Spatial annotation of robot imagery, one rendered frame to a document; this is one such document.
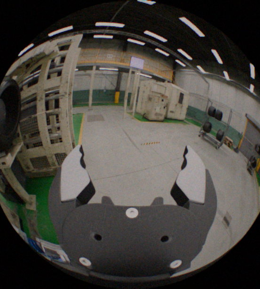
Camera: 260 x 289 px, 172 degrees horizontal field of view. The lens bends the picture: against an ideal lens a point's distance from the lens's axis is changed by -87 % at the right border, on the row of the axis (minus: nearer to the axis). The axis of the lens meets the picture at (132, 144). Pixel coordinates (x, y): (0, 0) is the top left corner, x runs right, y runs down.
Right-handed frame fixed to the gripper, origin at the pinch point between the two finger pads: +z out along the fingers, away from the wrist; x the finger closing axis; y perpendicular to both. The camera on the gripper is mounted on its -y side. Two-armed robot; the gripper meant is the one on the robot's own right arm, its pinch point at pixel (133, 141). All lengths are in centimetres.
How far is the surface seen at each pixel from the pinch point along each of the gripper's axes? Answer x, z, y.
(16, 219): -145, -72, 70
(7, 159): -89, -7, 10
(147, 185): 20, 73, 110
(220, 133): 356, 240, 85
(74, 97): -559, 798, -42
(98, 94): -344, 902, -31
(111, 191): -29, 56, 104
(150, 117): 74, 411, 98
